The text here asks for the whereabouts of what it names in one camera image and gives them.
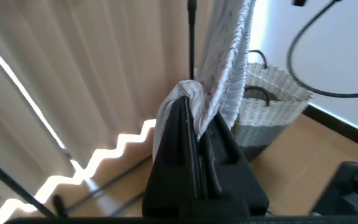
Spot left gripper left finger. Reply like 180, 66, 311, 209
141, 95, 202, 218

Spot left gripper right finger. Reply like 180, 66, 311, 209
199, 113, 270, 218

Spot pale grey shorts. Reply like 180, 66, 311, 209
152, 0, 257, 163

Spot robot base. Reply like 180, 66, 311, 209
311, 161, 358, 217

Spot white laundry basket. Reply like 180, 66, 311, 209
231, 49, 314, 162

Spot black clothes rack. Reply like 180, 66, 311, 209
0, 0, 198, 219

